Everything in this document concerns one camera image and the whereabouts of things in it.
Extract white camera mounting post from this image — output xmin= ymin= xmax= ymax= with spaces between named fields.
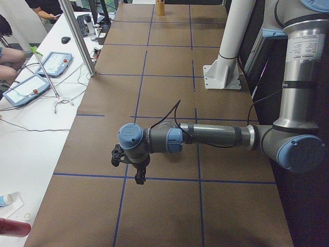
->
xmin=203 ymin=0 xmax=255 ymax=90

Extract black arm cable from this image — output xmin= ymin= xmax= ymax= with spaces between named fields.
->
xmin=150 ymin=99 xmax=240 ymax=148

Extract near teach pendant tablet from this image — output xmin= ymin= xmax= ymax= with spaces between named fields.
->
xmin=3 ymin=74 xmax=50 ymax=107

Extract bamboo chopstick holder cup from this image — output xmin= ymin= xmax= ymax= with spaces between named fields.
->
xmin=156 ymin=0 xmax=165 ymax=16

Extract aluminium frame post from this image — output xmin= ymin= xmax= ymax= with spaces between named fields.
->
xmin=59 ymin=0 xmax=96 ymax=77

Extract far teach pendant tablet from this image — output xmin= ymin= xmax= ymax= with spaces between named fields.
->
xmin=42 ymin=51 xmax=72 ymax=78

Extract black keyboard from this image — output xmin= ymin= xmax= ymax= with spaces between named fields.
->
xmin=76 ymin=14 xmax=90 ymax=37

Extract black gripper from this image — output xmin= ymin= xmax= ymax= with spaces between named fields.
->
xmin=128 ymin=154 xmax=150 ymax=185

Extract teach pendant tablet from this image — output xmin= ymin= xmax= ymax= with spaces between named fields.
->
xmin=42 ymin=51 xmax=72 ymax=78
xmin=3 ymin=74 xmax=50 ymax=107

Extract black computer mouse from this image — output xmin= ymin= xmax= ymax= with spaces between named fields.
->
xmin=61 ymin=37 xmax=71 ymax=44

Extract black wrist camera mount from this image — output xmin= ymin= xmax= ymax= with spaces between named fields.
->
xmin=111 ymin=144 xmax=126 ymax=167

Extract clear water bottle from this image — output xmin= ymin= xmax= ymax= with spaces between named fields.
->
xmin=84 ymin=16 xmax=97 ymax=41

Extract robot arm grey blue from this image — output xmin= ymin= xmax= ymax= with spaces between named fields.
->
xmin=111 ymin=1 xmax=328 ymax=184

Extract thin metal rod stand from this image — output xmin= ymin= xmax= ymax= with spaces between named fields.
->
xmin=30 ymin=46 xmax=74 ymax=114

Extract seated person legs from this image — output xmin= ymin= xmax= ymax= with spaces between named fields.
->
xmin=0 ymin=14 xmax=27 ymax=85

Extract red cylinder bottle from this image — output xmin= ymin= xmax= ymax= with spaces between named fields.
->
xmin=1 ymin=218 xmax=31 ymax=237

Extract blue white tube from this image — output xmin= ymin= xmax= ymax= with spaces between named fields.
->
xmin=0 ymin=194 xmax=14 ymax=207

